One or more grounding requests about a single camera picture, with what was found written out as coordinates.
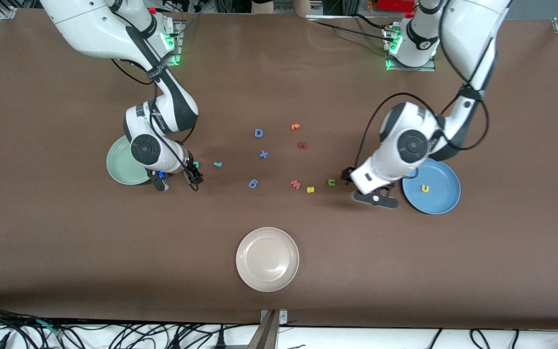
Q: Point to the blue foam letter g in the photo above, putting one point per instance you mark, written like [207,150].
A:
[253,183]

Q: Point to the pink foam letter w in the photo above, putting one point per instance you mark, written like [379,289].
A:
[295,184]

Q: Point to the metal table clamp bracket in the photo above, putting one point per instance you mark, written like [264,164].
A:
[283,316]

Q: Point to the green plate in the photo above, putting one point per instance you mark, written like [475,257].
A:
[116,167]

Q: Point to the blue foam letter D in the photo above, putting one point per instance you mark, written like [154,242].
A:
[255,133]

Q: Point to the bare person limb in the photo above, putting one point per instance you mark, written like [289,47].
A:
[262,5]
[302,6]

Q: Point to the blue plate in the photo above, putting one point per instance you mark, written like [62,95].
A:
[439,198]

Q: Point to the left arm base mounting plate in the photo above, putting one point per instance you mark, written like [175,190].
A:
[395,65]

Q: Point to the beige plate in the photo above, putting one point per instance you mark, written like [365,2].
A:
[267,259]

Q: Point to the aluminium profile beam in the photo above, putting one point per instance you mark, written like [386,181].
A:
[265,334]

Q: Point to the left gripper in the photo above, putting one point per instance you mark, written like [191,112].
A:
[346,174]

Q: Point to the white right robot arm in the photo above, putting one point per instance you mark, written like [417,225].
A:
[95,29]

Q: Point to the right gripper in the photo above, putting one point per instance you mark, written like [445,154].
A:
[191,174]

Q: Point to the brown table cover sheet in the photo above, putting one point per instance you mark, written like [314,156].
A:
[279,77]

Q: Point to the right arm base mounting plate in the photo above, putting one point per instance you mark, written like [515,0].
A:
[178,41]

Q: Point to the red box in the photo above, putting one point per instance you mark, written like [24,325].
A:
[395,5]

